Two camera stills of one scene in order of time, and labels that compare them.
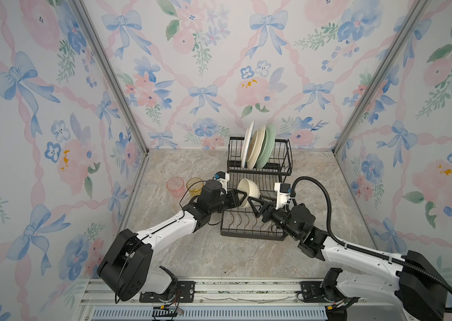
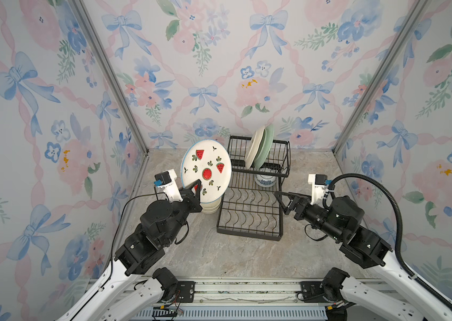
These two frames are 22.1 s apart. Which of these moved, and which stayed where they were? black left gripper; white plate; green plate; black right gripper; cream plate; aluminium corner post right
Moved: black right gripper; black left gripper; white plate
Stayed: green plate; aluminium corner post right; cream plate
